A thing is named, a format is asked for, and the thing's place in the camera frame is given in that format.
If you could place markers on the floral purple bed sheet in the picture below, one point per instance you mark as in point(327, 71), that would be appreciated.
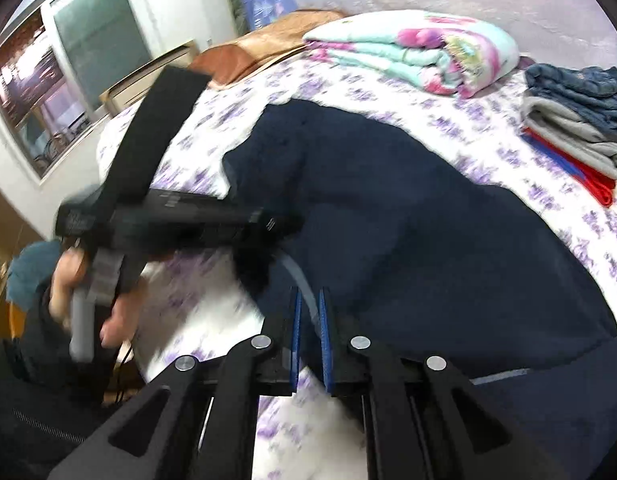
point(481, 138)

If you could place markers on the person's left hand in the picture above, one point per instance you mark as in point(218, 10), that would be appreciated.
point(123, 322)

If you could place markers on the folded red blue garment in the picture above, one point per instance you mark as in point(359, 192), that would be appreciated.
point(601, 187)

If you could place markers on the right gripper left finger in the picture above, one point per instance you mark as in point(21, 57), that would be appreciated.
point(197, 419)

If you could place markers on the glass window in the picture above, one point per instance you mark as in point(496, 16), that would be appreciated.
point(57, 57)

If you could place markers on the folded floral teal quilt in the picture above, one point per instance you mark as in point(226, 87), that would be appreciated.
point(444, 54)

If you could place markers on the navy blue sweatpants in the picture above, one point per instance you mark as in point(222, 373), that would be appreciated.
point(432, 263)

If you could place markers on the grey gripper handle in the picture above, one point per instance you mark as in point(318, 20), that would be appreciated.
point(96, 290)

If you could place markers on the folded blue jeans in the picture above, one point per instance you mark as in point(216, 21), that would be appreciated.
point(590, 92)

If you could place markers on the brown orange pillow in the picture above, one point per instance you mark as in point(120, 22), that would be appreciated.
point(254, 52)

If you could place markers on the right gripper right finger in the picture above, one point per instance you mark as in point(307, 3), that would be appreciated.
point(422, 418)

